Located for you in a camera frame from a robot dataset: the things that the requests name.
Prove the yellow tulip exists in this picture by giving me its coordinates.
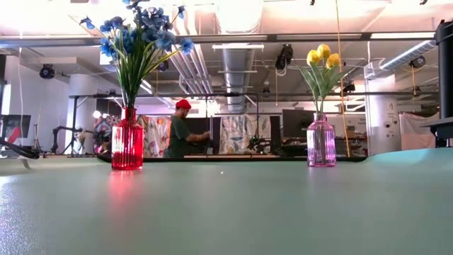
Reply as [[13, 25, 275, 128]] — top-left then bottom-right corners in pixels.
[[297, 49, 325, 114], [316, 43, 333, 114], [318, 52, 350, 114]]

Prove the small blue flower bunch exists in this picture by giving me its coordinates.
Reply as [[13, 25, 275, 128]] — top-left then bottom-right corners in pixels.
[[125, 0, 196, 109], [79, 5, 187, 109]]

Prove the large-petal blue flower bunch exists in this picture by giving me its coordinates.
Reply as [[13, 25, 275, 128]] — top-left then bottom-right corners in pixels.
[[98, 26, 137, 109]]

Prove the pink ribbed glass vase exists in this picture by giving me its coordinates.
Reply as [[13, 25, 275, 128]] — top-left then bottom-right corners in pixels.
[[306, 112, 337, 168]]

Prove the red ribbed glass vase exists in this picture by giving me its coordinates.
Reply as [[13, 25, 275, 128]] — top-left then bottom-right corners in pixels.
[[111, 107, 144, 171]]

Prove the leaf print curtain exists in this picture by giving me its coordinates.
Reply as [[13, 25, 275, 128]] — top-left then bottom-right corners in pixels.
[[219, 115, 273, 155]]

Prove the person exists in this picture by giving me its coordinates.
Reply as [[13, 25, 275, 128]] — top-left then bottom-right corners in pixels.
[[163, 98, 212, 159]]

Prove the black monitor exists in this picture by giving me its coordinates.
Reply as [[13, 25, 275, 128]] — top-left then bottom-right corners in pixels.
[[282, 108, 316, 140]]

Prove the colourful print curtain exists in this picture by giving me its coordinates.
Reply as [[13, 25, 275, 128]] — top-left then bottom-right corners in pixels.
[[141, 115, 171, 159]]

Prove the white light bar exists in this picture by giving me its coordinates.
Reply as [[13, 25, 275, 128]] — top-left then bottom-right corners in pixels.
[[212, 42, 265, 51]]

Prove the grey horizontal beam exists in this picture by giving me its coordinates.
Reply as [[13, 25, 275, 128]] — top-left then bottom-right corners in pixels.
[[0, 31, 436, 49]]

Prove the green table mat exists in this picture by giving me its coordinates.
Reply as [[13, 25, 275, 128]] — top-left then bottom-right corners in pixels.
[[0, 147, 453, 255]]

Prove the white round column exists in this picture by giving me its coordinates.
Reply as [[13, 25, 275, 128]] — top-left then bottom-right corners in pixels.
[[365, 79, 399, 157]]

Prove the white sheet cover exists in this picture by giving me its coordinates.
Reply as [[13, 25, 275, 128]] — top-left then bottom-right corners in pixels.
[[398, 112, 440, 152]]

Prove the grey desk with pole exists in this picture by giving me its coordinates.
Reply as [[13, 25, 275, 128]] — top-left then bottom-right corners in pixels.
[[420, 118, 453, 148]]

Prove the black vertical pole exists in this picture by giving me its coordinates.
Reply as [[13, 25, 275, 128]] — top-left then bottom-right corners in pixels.
[[434, 19, 453, 120]]

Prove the black tubular rig frame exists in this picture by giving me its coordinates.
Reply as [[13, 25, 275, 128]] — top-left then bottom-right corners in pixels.
[[69, 91, 261, 157]]

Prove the silver ventilation duct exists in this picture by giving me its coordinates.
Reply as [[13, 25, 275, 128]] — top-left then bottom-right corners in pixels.
[[222, 47, 256, 113]]

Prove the yellow cord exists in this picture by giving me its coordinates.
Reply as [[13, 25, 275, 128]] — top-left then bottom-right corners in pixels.
[[334, 0, 351, 157]]

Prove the black cable loop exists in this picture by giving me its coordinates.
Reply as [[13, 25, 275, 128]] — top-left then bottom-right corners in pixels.
[[0, 137, 40, 160]]

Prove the black wall screen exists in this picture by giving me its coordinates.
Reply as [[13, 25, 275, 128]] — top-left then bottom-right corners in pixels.
[[1, 114, 32, 139]]

